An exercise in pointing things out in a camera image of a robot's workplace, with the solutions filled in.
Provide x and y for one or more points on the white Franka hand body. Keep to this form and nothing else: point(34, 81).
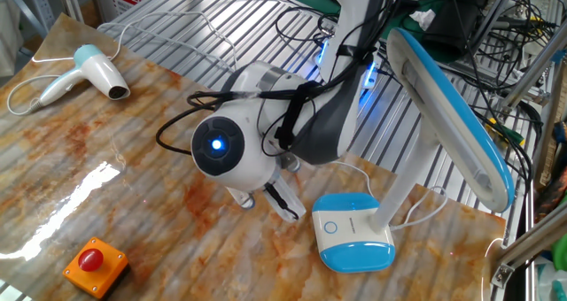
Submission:
point(292, 199)

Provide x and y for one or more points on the blue and white desk lamp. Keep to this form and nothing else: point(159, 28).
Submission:
point(354, 234)

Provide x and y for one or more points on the orange box with red button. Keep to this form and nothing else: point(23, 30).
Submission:
point(106, 274)

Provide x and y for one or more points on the marble pattern table mat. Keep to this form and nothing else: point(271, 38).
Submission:
point(133, 195)

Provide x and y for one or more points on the white crumpled paper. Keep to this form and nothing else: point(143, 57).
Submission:
point(423, 20)

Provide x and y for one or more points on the white and teal hair dryer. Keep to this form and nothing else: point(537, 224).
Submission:
point(99, 73)

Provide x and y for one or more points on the black bag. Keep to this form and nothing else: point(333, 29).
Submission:
point(452, 22)

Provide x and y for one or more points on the diagonal aluminium profile beam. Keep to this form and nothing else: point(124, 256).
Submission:
point(536, 68)

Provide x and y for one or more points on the silver wrist camera blue cap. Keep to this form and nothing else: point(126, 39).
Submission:
point(292, 164)

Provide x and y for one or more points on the aluminium frame beam with bracket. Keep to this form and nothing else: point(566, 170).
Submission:
point(527, 243)

